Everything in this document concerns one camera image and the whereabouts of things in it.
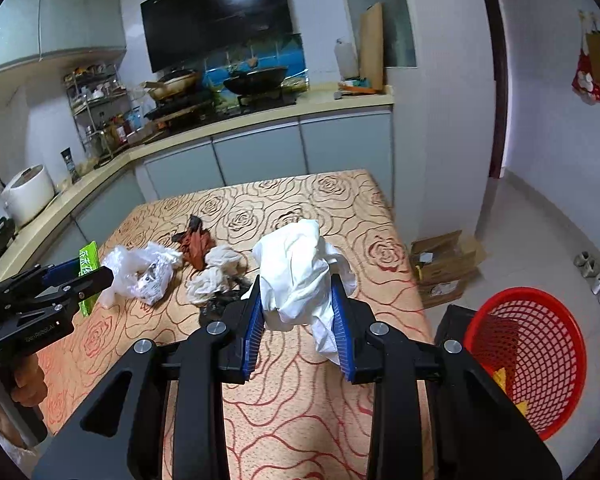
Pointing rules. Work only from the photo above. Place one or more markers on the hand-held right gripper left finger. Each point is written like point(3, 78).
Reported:
point(250, 340)

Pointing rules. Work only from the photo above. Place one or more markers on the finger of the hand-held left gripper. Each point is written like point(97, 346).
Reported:
point(92, 282)
point(62, 270)

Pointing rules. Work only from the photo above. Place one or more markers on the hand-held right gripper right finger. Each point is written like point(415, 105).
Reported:
point(342, 340)

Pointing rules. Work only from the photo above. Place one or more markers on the green snack packet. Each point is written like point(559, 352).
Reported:
point(87, 260)

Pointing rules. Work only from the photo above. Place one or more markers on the white plastic bag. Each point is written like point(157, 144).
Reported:
point(140, 270)

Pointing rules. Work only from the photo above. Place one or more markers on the small white tissue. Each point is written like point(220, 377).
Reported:
point(224, 257)
point(205, 285)

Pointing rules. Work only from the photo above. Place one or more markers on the large white paper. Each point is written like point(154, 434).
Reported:
point(295, 270)

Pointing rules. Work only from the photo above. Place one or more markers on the orange brown snack wrapper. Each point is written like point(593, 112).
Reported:
point(197, 250)

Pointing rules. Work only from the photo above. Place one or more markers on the yellow foam fruit net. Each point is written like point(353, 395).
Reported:
point(501, 377)

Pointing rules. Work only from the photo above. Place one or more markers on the red plastic mesh basket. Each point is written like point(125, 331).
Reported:
point(545, 400)

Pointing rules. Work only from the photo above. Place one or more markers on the person's left hand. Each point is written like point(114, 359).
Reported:
point(30, 382)

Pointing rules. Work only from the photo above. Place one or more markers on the black plastic scrap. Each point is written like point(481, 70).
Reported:
point(217, 308)

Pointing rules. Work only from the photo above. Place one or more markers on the rose print tablecloth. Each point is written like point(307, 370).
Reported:
point(300, 410)

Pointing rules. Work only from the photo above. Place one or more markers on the white rice cooker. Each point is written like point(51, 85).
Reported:
point(27, 195)

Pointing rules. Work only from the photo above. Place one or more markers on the dark upright pouch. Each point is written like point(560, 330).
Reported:
point(70, 165)

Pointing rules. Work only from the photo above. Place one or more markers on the cardboard box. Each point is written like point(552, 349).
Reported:
point(450, 292)
point(442, 255)

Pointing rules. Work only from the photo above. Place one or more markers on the red sauce bottle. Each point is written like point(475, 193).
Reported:
point(121, 132)

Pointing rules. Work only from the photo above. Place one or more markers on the metal spice rack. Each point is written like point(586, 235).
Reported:
point(95, 105)

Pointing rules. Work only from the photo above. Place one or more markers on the kitchen counter with grey cabinets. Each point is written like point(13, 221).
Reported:
point(260, 155)

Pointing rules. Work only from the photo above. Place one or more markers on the black gas stove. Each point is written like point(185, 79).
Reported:
point(180, 107)

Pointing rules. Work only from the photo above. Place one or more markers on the frying pan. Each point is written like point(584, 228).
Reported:
point(172, 85)

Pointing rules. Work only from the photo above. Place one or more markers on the beige shoe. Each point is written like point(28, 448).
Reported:
point(580, 262)
point(592, 267)

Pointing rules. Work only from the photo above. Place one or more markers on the grey upper cabinet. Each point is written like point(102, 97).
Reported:
point(55, 20)

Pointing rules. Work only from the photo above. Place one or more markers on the orange kitchen utensil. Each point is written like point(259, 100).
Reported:
point(360, 89)

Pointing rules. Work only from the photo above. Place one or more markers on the black wok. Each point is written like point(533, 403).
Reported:
point(255, 80)

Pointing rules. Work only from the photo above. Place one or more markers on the translucent plastic bottle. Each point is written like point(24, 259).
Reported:
point(345, 60)

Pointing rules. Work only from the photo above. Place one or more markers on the blue backsplash panel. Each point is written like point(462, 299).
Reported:
point(280, 55)

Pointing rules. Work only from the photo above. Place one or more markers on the black range hood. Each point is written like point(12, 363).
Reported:
point(215, 20)

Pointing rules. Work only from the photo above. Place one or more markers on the wooden cutting board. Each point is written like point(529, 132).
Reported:
point(371, 50)

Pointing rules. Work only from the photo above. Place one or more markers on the dark wooden door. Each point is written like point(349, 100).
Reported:
point(495, 85)

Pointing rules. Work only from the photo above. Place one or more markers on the frosted glass panel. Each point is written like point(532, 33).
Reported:
point(395, 10)

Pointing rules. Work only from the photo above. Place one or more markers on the red hanging ornament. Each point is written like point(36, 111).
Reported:
point(585, 82)

